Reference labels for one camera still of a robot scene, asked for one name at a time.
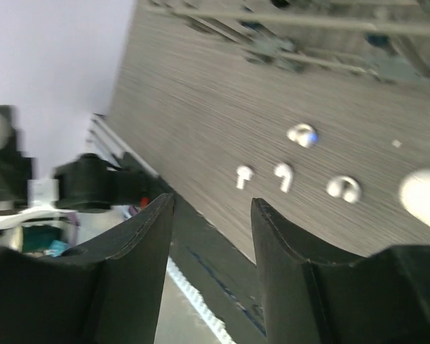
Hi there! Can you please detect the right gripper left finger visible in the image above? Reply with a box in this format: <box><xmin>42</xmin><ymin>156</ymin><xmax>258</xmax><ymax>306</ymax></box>
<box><xmin>0</xmin><ymin>194</ymin><xmax>173</xmax><ymax>343</ymax></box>

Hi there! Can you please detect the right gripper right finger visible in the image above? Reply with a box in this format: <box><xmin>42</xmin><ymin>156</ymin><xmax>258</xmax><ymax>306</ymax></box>
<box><xmin>251</xmin><ymin>198</ymin><xmax>430</xmax><ymax>343</ymax></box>

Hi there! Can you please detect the white stem earbud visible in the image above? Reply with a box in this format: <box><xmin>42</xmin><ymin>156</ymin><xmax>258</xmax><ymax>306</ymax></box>
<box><xmin>274</xmin><ymin>163</ymin><xmax>293</xmax><ymax>193</ymax></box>
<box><xmin>236</xmin><ymin>165</ymin><xmax>254</xmax><ymax>190</ymax></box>

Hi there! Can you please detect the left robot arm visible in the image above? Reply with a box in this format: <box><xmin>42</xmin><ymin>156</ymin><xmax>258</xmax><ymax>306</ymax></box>
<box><xmin>0</xmin><ymin>105</ymin><xmax>159</xmax><ymax>230</ymax></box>

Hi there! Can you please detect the white oval earbud case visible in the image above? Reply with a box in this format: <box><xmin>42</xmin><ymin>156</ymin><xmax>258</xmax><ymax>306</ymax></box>
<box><xmin>398</xmin><ymin>168</ymin><xmax>430</xmax><ymax>227</ymax></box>

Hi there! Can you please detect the white ear-hook earbud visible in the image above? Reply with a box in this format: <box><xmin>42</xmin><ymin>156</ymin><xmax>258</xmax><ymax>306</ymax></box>
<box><xmin>326</xmin><ymin>176</ymin><xmax>362</xmax><ymax>204</ymax></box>
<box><xmin>287</xmin><ymin>123</ymin><xmax>318</xmax><ymax>148</ymax></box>

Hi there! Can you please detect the grey wire dish rack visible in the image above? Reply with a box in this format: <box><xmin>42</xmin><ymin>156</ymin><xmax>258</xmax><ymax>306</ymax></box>
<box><xmin>143</xmin><ymin>1</ymin><xmax>430</xmax><ymax>85</ymax></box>

